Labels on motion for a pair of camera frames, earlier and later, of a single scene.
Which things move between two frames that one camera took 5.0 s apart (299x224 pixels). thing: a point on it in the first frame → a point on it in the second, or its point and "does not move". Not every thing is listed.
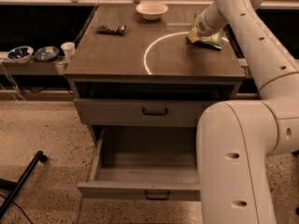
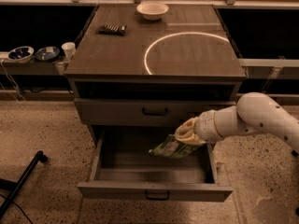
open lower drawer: (146, 163) does not move
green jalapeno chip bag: (214, 40) → (177, 148)
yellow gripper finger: (193, 35) → (190, 123)
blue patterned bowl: (21, 54) does not move
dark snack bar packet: (112, 29) does not move
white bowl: (151, 10) does not move
